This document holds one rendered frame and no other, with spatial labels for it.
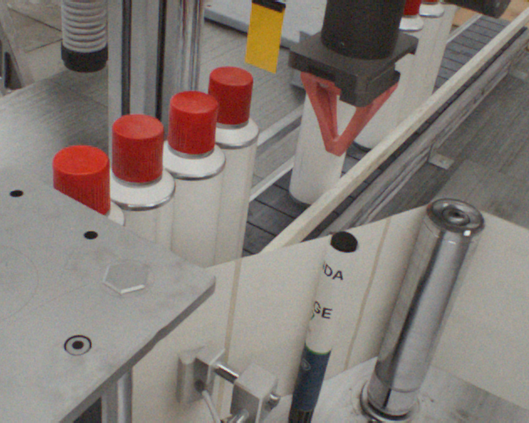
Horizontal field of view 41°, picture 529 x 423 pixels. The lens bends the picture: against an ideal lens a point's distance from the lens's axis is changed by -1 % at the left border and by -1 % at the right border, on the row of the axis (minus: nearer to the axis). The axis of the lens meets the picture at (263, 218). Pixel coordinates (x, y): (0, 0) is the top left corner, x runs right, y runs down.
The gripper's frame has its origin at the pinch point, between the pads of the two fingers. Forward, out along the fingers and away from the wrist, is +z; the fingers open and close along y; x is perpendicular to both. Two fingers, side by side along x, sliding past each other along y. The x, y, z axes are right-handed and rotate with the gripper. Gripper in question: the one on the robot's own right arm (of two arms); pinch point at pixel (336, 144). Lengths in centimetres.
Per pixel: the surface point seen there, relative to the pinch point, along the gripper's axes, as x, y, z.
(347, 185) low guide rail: 1.9, 9.9, 10.3
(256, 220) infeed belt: 7.9, 2.5, 13.7
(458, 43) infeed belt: 9, 67, 14
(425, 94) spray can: 4.2, 37.1, 10.7
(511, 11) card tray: 10, 107, 19
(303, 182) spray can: 5.9, 7.9, 10.8
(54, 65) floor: 182, 135, 102
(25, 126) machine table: 44.5, 4.6, 18.6
